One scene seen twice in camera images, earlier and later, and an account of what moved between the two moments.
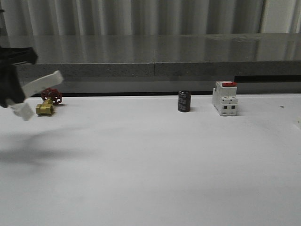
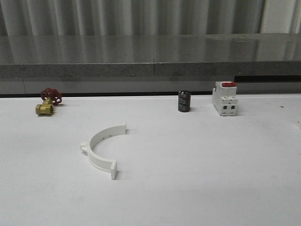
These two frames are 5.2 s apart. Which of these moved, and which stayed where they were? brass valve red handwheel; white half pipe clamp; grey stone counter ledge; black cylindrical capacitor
Moved: white half pipe clamp
Stayed: grey stone counter ledge; black cylindrical capacitor; brass valve red handwheel
